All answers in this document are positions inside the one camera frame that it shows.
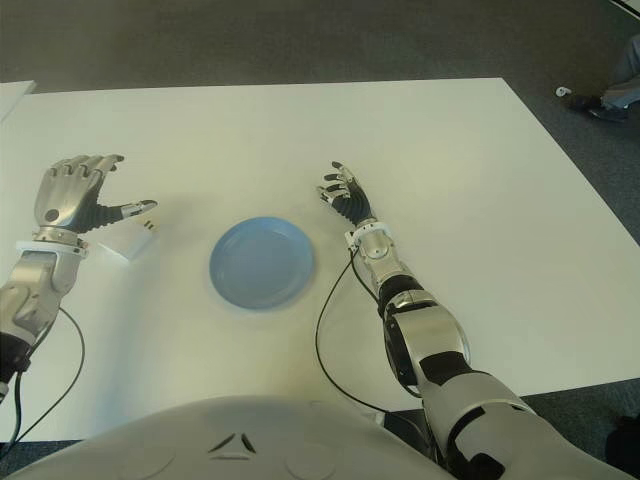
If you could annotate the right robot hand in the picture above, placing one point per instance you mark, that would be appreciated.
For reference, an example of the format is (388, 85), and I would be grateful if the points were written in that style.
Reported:
(355, 202)

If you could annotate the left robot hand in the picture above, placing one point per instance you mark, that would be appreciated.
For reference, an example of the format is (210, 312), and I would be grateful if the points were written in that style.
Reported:
(65, 195)

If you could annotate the white charger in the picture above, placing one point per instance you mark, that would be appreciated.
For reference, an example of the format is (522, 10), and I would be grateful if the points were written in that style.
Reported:
(127, 242)

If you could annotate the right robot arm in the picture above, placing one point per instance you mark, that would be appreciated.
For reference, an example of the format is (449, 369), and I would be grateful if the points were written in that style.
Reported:
(430, 335)

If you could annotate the blue plate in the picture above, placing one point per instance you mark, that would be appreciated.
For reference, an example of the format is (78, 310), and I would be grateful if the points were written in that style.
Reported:
(262, 262)

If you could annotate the white side table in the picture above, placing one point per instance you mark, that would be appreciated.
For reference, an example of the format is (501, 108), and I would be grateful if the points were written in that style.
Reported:
(12, 97)

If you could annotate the small white floor object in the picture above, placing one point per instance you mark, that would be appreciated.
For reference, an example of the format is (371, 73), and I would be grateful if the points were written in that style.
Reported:
(563, 91)

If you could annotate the grey robot torso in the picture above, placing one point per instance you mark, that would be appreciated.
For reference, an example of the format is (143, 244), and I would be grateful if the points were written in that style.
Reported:
(225, 435)

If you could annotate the dark shoe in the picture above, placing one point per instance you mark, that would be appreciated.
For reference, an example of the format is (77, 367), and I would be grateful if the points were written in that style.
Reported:
(610, 115)

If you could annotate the person's leg in jeans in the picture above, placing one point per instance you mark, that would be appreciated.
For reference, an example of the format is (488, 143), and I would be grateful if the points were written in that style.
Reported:
(627, 75)

